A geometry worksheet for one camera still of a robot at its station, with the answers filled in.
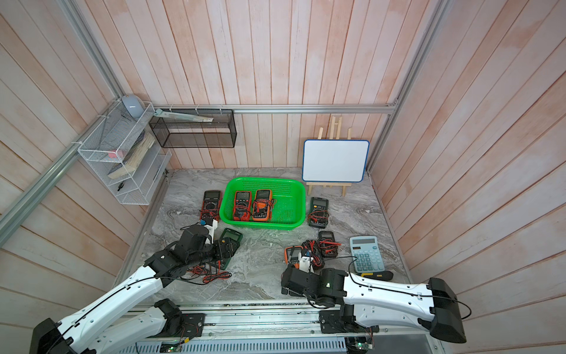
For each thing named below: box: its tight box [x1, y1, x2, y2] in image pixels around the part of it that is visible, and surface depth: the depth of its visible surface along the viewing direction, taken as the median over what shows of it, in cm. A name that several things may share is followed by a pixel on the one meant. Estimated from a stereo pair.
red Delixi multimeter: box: [232, 191, 252, 222], surface depth 100 cm
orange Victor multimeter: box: [252, 189, 274, 222], surface depth 101 cm
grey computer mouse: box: [120, 95, 146, 119], surface depth 85 cm
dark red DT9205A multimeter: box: [199, 190, 223, 221], surface depth 104 cm
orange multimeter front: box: [283, 245, 304, 270], surface depth 88 cm
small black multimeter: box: [317, 230, 342, 259], surface depth 90 cm
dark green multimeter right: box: [307, 196, 330, 229], surface depth 100 cm
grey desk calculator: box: [349, 236, 385, 273], surface depth 90 cm
